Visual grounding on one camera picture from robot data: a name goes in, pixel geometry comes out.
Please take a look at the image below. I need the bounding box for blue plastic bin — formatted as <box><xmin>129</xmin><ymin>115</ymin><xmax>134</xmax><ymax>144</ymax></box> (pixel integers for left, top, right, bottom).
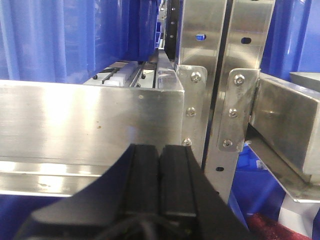
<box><xmin>228</xmin><ymin>144</ymin><xmax>286</xmax><ymax>228</ymax></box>
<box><xmin>260</xmin><ymin>0</ymin><xmax>320</xmax><ymax>81</ymax></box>
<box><xmin>0</xmin><ymin>0</ymin><xmax>160</xmax><ymax>84</ymax></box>

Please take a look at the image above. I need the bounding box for blue plastic bin lower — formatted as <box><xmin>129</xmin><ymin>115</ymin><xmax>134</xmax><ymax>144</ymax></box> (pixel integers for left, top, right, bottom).
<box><xmin>228</xmin><ymin>144</ymin><xmax>286</xmax><ymax>228</ymax></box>

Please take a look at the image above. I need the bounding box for blue plastic bin upper left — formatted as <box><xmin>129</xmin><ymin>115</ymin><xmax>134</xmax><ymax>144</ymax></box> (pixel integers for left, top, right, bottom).
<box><xmin>0</xmin><ymin>0</ymin><xmax>160</xmax><ymax>84</ymax></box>

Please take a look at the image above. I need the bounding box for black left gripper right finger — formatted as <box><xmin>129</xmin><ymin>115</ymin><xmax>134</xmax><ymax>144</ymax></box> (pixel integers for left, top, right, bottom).
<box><xmin>159</xmin><ymin>145</ymin><xmax>253</xmax><ymax>240</ymax></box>

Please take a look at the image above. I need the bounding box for steel shelf upright post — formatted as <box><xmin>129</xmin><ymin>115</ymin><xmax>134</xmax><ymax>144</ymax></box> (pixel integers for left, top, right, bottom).
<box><xmin>174</xmin><ymin>0</ymin><xmax>275</xmax><ymax>201</ymax></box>

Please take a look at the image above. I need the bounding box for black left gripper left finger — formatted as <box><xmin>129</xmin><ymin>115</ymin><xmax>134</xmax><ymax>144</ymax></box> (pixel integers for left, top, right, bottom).
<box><xmin>15</xmin><ymin>144</ymin><xmax>159</xmax><ymax>240</ymax></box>

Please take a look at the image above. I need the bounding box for blue plastic bin upper right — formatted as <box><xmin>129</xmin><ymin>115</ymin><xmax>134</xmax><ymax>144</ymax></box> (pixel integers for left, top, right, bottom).
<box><xmin>260</xmin><ymin>0</ymin><xmax>320</xmax><ymax>81</ymax></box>

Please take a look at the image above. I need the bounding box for steel shelf rail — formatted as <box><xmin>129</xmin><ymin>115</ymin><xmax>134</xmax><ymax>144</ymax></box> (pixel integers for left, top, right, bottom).
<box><xmin>0</xmin><ymin>50</ymin><xmax>185</xmax><ymax>197</ymax></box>
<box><xmin>247</xmin><ymin>73</ymin><xmax>320</xmax><ymax>203</ymax></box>

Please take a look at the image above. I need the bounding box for steel shelf rail right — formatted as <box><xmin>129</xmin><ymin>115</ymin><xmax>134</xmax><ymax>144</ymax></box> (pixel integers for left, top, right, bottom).
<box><xmin>247</xmin><ymin>73</ymin><xmax>320</xmax><ymax>203</ymax></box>

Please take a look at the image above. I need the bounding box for steel shelf rail left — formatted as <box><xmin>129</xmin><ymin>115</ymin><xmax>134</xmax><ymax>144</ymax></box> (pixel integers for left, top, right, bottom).
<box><xmin>0</xmin><ymin>50</ymin><xmax>185</xmax><ymax>197</ymax></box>

